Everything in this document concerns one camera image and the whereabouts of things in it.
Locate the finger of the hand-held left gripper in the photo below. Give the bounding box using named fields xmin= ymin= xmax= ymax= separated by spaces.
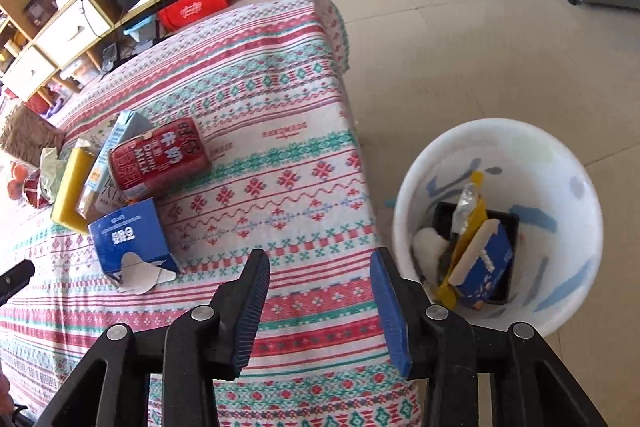
xmin=0 ymin=259 xmax=36 ymax=303

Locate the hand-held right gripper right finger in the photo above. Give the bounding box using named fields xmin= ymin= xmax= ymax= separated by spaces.
xmin=369 ymin=247 xmax=608 ymax=427

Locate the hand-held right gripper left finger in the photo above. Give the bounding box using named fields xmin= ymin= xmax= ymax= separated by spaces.
xmin=35 ymin=248 xmax=271 ymax=427

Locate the blue tissue box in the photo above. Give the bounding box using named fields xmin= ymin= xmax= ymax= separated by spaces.
xmin=88 ymin=198 xmax=181 ymax=294

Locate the red milk carton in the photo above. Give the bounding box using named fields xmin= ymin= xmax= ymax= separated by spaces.
xmin=107 ymin=117 xmax=212 ymax=200

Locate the white plastic waste bin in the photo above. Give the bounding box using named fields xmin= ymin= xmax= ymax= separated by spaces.
xmin=391 ymin=118 xmax=604 ymax=339

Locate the white crumpled tissue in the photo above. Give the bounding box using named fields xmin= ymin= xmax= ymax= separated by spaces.
xmin=412 ymin=227 xmax=451 ymax=283

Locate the yellow cardboard packet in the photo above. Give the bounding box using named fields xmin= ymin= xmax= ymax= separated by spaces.
xmin=51 ymin=147 xmax=98 ymax=235

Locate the blue and white carton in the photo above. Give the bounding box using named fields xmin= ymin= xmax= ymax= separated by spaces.
xmin=447 ymin=218 xmax=516 ymax=310

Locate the black plastic tray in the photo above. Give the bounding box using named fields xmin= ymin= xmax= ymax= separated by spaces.
xmin=432 ymin=202 xmax=521 ymax=305

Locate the crumpled pale green wrapper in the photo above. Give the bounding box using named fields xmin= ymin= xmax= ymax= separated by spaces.
xmin=39 ymin=139 xmax=96 ymax=202

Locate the clear plastic wrapper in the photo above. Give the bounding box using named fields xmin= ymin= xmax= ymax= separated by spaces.
xmin=452 ymin=182 xmax=481 ymax=238

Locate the yellow snack wrapper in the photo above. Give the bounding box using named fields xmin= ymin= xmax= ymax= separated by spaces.
xmin=437 ymin=172 xmax=488 ymax=305

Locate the brown fluffy cushion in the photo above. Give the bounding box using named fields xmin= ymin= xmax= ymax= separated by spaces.
xmin=0 ymin=107 xmax=66 ymax=168

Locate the light blue drink carton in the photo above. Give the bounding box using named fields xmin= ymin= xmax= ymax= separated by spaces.
xmin=75 ymin=111 xmax=156 ymax=218

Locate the patterned red green tablecloth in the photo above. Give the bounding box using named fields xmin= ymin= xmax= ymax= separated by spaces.
xmin=0 ymin=0 xmax=426 ymax=427

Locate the white cabinet drawer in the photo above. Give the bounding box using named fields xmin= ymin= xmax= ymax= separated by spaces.
xmin=35 ymin=0 xmax=112 ymax=68
xmin=2 ymin=47 xmax=58 ymax=100

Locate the red gift box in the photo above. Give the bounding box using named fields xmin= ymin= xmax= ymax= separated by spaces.
xmin=157 ymin=0 xmax=232 ymax=32

